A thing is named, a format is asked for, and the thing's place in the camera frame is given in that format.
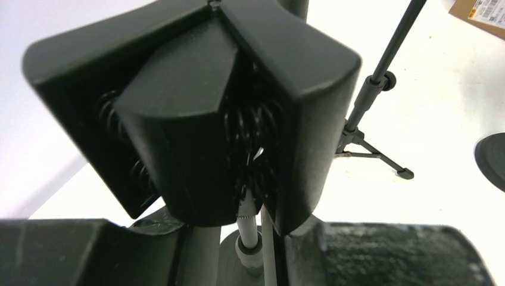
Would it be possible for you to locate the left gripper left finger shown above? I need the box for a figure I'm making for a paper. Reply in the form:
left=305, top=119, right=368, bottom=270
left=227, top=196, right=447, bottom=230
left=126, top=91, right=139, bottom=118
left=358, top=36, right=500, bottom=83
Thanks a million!
left=1, top=219, right=186, bottom=285

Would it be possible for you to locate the brown cardboard box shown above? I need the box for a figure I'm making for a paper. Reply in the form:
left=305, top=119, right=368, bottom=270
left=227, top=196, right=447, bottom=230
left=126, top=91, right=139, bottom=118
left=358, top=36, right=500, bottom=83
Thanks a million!
left=449, top=0, right=504, bottom=40

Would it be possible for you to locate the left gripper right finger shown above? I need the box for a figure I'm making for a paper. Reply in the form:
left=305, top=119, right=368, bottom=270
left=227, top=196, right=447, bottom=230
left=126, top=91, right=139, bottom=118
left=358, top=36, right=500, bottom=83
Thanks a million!
left=278, top=222, right=494, bottom=285

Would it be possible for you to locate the clip mic stand round base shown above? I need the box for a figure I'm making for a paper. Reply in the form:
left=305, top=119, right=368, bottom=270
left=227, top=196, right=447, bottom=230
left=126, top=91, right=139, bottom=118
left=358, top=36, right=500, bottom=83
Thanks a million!
left=21, top=0, right=363, bottom=286

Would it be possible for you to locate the tripod shock mount stand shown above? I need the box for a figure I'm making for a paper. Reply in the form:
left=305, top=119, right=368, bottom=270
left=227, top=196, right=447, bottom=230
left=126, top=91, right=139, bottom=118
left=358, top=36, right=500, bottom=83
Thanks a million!
left=335, top=0, right=426, bottom=180

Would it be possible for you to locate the shock mount stand round base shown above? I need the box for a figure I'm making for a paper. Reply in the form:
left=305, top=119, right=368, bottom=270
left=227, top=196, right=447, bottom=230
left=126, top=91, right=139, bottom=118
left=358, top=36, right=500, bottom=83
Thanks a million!
left=474, top=132, right=504, bottom=192

